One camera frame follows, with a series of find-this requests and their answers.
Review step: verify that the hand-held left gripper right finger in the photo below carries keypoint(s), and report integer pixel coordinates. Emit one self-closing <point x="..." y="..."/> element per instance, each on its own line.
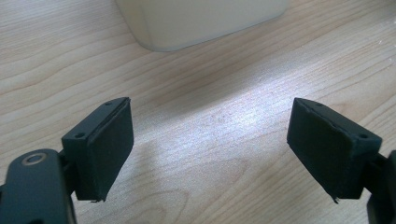
<point x="330" y="149"/>

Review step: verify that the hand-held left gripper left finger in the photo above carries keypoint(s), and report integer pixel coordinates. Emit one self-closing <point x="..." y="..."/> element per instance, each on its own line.
<point x="102" y="149"/>

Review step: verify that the white plastic container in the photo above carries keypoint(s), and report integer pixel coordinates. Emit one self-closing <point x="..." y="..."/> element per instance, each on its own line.
<point x="199" y="21"/>

